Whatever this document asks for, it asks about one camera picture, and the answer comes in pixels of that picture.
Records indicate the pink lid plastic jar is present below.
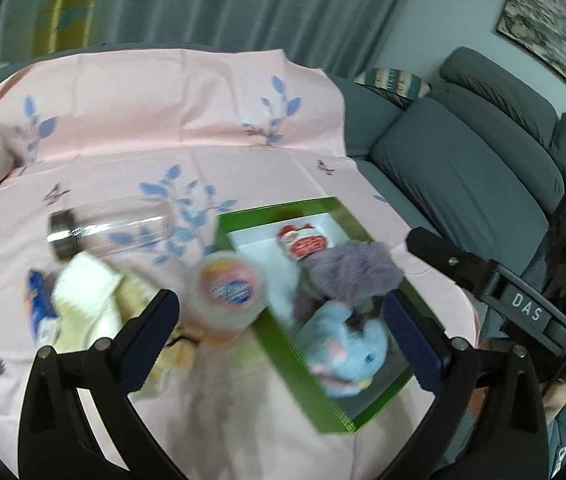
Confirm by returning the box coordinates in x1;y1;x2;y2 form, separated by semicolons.
183;252;268;331

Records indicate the cream towel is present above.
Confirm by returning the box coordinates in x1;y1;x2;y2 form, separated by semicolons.
50;251;164;396

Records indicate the yellow patterned curtain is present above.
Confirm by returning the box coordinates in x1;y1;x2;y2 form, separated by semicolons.
28;0;106;58

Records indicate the grey curtain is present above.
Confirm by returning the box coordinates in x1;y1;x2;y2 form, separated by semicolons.
0;0;414;73

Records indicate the grey sofa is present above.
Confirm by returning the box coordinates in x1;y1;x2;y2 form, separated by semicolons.
328;47;566;480

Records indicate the green box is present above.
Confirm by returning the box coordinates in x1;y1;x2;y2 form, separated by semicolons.
213;196;446;435

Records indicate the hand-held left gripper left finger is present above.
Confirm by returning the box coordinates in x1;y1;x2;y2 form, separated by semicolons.
18;287;184;480

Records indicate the blue packet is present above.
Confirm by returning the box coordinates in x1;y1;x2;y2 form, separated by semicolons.
25;269;61;341

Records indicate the clear glass bottle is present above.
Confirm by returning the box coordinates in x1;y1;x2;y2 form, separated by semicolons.
47;199;184;261

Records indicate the red white snack packet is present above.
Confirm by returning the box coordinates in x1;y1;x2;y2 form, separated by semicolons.
277;223;331;260

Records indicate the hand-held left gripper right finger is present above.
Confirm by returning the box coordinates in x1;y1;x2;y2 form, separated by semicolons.
383;290;549;480

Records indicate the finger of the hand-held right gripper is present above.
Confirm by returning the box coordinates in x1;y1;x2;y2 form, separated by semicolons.
405;226;506;306

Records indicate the blue elephant plush toy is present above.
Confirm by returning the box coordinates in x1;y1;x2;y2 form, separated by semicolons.
295;302;391;400

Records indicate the purple and grey towel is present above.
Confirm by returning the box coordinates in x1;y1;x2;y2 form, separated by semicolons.
293;239;406;326

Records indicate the person's right hand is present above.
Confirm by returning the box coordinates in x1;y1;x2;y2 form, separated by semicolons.
543;382;566;423

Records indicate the pink printed sheet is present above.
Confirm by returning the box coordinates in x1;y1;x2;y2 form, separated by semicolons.
0;49;479;480

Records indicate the patterned cushion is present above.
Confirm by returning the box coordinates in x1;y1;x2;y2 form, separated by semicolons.
355;67;431;108

